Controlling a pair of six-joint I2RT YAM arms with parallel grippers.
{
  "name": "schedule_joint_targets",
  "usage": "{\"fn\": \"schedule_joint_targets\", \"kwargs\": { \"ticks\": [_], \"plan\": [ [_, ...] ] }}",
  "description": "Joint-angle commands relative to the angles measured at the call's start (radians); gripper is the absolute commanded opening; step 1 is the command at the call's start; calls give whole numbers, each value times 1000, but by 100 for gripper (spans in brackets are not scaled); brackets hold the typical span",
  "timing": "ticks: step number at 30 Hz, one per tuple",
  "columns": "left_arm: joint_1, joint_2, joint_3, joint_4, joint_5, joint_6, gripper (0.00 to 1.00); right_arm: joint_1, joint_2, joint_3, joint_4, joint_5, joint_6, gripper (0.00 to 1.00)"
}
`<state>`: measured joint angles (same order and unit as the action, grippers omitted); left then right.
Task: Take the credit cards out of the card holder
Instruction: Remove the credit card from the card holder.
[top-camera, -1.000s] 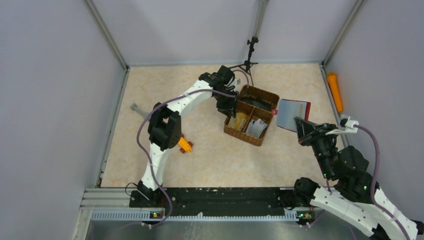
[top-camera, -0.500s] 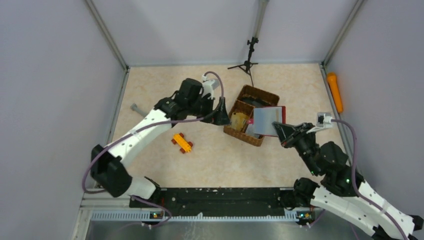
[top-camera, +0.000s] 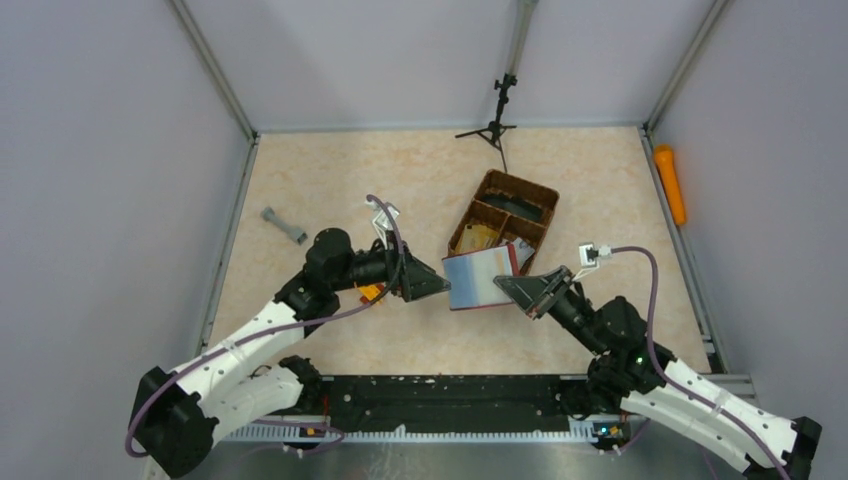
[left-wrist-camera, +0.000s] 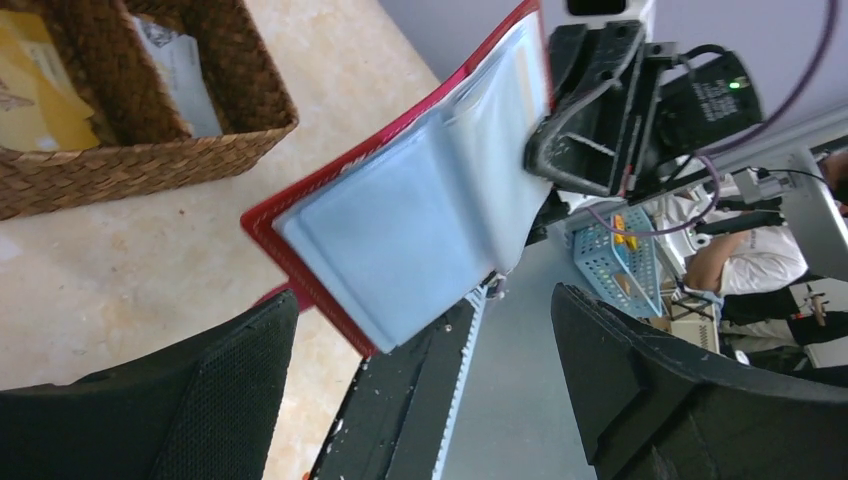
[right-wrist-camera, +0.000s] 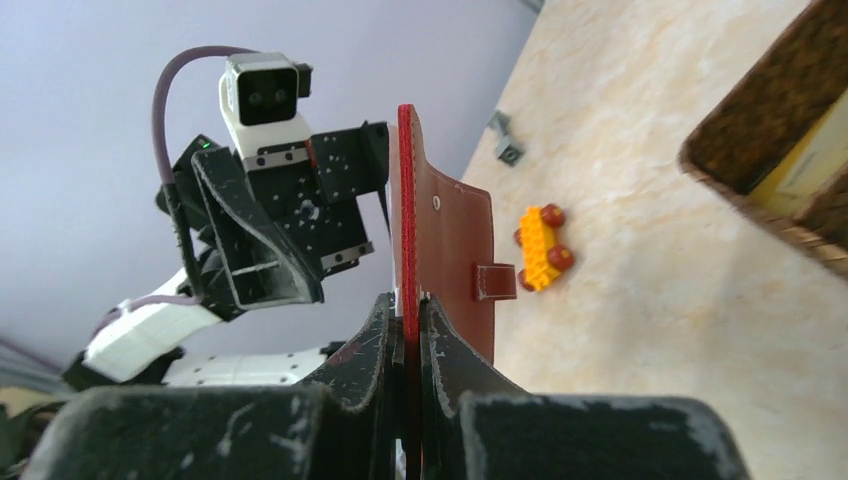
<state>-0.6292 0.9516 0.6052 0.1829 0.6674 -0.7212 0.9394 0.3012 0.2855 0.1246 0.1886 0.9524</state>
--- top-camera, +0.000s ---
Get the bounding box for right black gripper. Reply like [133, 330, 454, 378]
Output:
[494, 264, 606, 355]

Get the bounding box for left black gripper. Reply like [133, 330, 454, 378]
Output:
[331, 229, 450, 300]

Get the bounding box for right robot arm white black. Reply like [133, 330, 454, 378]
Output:
[494, 267, 822, 479]

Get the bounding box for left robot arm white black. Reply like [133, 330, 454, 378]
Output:
[125, 228, 450, 478]

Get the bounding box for silver cards in basket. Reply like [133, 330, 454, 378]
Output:
[511, 238, 536, 269]

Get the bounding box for light blue card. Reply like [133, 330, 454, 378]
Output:
[442, 248, 517, 310]

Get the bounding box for gold card in basket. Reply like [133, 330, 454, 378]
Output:
[454, 224, 499, 255]

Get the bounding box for yellow toy block car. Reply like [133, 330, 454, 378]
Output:
[356, 283, 385, 304]

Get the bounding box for brown wicker divided basket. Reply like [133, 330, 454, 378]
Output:
[447, 169, 560, 275]

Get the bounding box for black item in basket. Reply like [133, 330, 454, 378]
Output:
[481, 193, 543, 224]

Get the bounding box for grey plastic connector piece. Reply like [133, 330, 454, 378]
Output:
[260, 207, 308, 245]

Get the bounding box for black mini tripod stand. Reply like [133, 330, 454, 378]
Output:
[454, 73, 518, 173]

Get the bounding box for orange flashlight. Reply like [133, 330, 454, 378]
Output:
[653, 144, 687, 226]

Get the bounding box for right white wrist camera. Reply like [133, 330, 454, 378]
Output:
[573, 242, 612, 282]

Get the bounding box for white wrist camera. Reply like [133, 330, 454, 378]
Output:
[365, 200, 399, 248]
[573, 242, 612, 282]

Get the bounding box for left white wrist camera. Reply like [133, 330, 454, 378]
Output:
[365, 200, 399, 248]

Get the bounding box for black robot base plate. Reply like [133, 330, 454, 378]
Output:
[291, 374, 627, 439]

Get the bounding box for white perforated cable duct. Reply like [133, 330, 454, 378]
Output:
[224, 422, 599, 444]

